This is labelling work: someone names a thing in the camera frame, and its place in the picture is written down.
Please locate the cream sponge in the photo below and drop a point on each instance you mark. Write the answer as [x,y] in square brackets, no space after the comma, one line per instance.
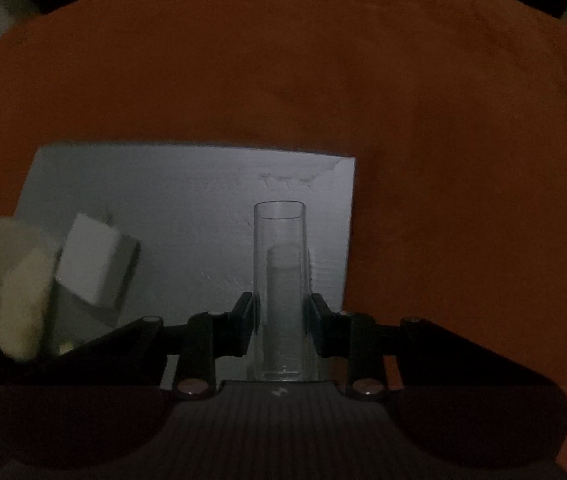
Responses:
[6,280]

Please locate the white cube adapter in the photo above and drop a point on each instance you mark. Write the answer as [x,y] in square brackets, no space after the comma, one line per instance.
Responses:
[94,260]

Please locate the white desktop board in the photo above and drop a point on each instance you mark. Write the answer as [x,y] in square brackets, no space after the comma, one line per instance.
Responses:
[188,200]

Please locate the clear glass tube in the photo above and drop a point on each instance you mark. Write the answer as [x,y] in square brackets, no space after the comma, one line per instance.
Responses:
[281,280]

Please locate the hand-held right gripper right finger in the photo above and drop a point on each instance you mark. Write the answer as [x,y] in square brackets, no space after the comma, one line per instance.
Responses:
[314,321]

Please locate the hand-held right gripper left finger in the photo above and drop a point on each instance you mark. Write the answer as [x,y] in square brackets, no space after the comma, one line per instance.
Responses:
[245,321]

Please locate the orange blanket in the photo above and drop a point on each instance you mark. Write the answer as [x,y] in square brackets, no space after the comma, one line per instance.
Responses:
[353,70]

